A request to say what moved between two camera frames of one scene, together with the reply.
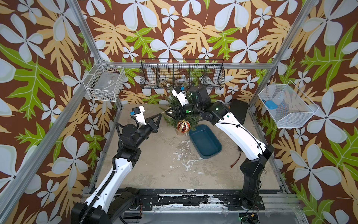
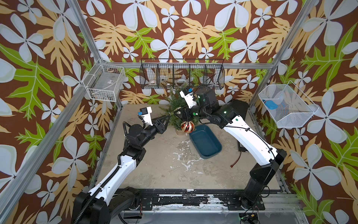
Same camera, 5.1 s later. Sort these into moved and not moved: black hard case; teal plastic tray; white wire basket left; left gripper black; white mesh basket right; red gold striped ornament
Moved: red gold striped ornament; left gripper black
Not moved: white mesh basket right; white wire basket left; black hard case; teal plastic tray
